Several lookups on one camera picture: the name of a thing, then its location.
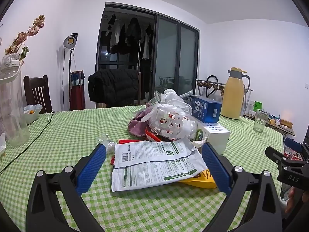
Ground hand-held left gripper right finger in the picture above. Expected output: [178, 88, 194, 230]
[201, 142, 283, 232]

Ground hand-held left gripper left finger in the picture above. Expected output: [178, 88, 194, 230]
[25, 143, 108, 232]

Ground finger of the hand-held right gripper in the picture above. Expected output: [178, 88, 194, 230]
[284, 138, 309, 160]
[265, 146, 290, 168]

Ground clear plastic clamshell container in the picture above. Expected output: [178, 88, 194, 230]
[146, 90, 194, 107]

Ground person's right hand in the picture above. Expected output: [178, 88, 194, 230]
[285, 188, 296, 213]

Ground red plastic crates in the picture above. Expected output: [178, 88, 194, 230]
[284, 147, 302, 161]

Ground side table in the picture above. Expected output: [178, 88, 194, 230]
[243, 112, 295, 138]

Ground yellow packet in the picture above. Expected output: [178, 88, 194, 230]
[180, 169, 218, 189]

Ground crumpled clear wrapper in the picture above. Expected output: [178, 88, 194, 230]
[98, 133, 117, 154]

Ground white box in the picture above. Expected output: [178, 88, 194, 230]
[195, 122, 231, 155]

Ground white wrapper green logo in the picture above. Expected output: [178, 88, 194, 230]
[191, 128, 208, 149]

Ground drinking glass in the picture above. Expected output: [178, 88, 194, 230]
[253, 109, 270, 132]

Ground green checked tablecloth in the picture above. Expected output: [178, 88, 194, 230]
[0, 105, 284, 232]

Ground white packet green label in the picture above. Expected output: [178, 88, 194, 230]
[111, 152, 208, 192]

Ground blue box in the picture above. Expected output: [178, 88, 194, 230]
[189, 94, 222, 123]

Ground purple cloth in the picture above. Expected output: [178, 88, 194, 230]
[127, 109, 155, 136]

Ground white packet with barcode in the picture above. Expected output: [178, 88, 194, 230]
[114, 140, 197, 170]

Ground printed clear plastic bag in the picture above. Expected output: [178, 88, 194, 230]
[141, 101, 197, 142]

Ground red snack packet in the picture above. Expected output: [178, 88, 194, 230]
[110, 129, 162, 166]

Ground yellow thermos jug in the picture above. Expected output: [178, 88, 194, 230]
[220, 67, 250, 119]

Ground red cloth rack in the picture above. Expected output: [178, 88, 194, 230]
[69, 70, 86, 110]

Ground white wavy bowl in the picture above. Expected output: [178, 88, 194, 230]
[23, 104, 43, 125]

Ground black padded jacket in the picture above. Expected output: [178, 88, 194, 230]
[88, 69, 139, 107]

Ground white plastic bag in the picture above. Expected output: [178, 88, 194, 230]
[159, 89, 192, 112]

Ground metal drying rack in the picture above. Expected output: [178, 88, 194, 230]
[195, 75, 254, 116]

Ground dark wooden chair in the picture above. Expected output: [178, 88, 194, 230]
[23, 75, 53, 114]

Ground clear bottle white lid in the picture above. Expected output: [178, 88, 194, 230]
[0, 54, 30, 148]

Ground sliding glass door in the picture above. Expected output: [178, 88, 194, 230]
[96, 2, 201, 107]

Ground floor lamp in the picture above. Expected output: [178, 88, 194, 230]
[63, 33, 79, 110]

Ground row of hanging clothes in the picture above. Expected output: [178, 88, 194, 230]
[105, 14, 154, 60]

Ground dried flowers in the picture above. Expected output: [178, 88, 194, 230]
[5, 14, 45, 62]

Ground black cable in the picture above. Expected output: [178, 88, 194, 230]
[0, 111, 55, 174]

